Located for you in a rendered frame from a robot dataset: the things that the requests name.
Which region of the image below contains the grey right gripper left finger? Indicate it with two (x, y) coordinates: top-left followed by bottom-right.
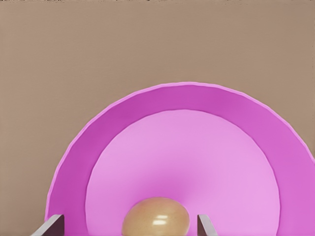
(31, 214), (65, 236)

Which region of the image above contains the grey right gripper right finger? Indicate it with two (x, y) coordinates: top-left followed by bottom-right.
(197, 214), (218, 236)

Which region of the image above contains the brown egg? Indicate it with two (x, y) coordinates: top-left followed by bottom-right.
(122, 197), (190, 236)

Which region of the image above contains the pink round plate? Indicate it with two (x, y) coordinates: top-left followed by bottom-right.
(44, 82), (315, 236)

